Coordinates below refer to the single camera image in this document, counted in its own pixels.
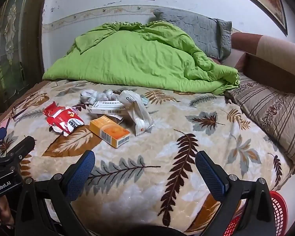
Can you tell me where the grey quilted pillow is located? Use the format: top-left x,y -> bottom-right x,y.
153,8 -> 233,62

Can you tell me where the green quilt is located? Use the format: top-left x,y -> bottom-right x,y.
42,20 -> 241,96

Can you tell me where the dark wooden glass door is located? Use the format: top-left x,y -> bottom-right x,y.
0,0 -> 48,118

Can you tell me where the person's left hand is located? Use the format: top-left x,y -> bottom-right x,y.
0,199 -> 14,227

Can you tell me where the orange cardboard box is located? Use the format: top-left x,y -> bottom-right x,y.
89,115 -> 131,148

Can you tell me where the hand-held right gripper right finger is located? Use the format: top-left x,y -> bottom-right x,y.
195,150 -> 282,236

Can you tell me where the red snack wrapper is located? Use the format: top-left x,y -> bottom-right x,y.
43,101 -> 84,137

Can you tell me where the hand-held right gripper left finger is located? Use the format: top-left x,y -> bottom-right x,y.
15,150 -> 96,236

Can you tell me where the red plastic basket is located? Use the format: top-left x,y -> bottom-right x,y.
221,190 -> 289,236

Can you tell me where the brown striped pillow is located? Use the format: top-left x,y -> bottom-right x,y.
224,72 -> 295,168

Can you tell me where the leaf-print fleece blanket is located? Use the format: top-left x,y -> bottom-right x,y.
0,80 -> 295,234

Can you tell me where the white glove with green trim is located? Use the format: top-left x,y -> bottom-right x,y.
79,89 -> 99,105

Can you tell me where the white cardboard box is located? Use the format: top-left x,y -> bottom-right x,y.
87,100 -> 128,115

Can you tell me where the white plastic package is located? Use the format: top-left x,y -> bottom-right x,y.
119,90 -> 155,136

